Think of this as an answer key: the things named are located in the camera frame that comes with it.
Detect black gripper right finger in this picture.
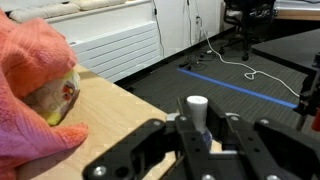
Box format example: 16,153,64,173
208,99,320,180

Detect orange pink towel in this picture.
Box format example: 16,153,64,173
0,8,89,180

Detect long white floor cable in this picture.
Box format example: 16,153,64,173
194,16,301,99

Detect black office chair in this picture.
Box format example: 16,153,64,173
218,0,278,62

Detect beige cushion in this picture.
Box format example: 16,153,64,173
8,2,81,24
71,0,128,11

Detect blue nail polish bottle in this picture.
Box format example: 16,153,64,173
185,95,214,149

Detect black floor cables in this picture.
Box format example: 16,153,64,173
178,49,218,71

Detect white slatted radiator cover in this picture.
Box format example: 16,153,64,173
44,0,165,84

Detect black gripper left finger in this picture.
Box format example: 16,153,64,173
83,98,212,180

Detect black hanging cable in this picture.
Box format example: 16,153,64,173
151,0,162,59

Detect black raised platform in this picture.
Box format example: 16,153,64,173
251,28,320,76

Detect blue floor tape strip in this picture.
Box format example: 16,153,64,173
176,67,299,110

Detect black metal stand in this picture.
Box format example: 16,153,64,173
293,51,320,133

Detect yellow patterned package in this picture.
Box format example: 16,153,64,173
22,68,82,127

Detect wooden desk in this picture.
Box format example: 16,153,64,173
274,0,320,22

